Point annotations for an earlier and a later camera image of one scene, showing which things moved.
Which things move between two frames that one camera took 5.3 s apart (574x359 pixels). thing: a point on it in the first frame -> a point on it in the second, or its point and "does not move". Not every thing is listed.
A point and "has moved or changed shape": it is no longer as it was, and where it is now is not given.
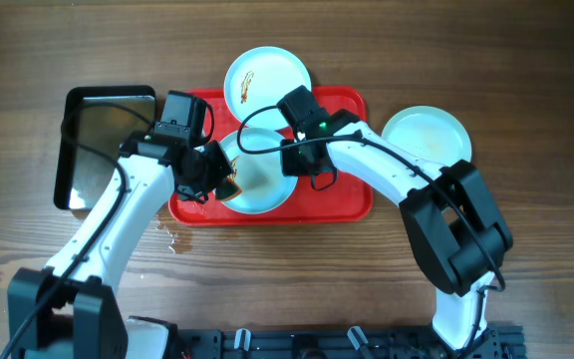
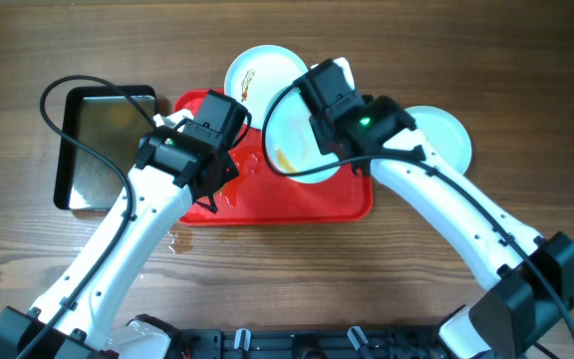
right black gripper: x=291 y=167 -> x=320 y=135
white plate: x=430 y=132 does not move
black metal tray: x=97 y=121 does not move
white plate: x=265 y=188 has moved or changed shape
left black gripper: x=212 y=167 does not move
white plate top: x=257 y=79 does not move
